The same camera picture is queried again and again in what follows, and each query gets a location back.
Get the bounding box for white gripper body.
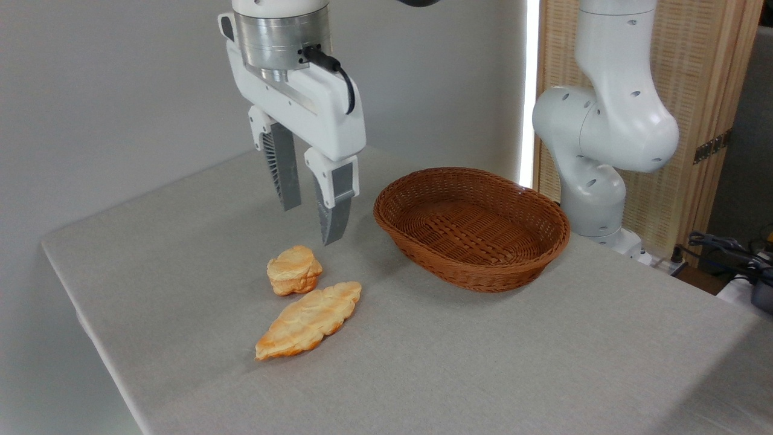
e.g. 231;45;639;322
218;12;367;162

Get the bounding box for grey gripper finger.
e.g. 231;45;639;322
248;106;302;212
304;147;360;247

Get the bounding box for small round bread roll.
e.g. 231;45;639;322
267;245;324;297

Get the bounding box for long flat bread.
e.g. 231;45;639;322
254;281;363;362

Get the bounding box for brown wicker basket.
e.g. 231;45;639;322
373;167;571;294

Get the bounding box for grey tablecloth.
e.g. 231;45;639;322
40;128;773;435

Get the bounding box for dark metal screen hinge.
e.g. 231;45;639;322
693;129;733;166

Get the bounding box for grey box device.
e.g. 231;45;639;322
750;275;773;315

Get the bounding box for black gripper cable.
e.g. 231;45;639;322
300;45;357;116

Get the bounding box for dark bundled cables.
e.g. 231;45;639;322
686;231;773;285

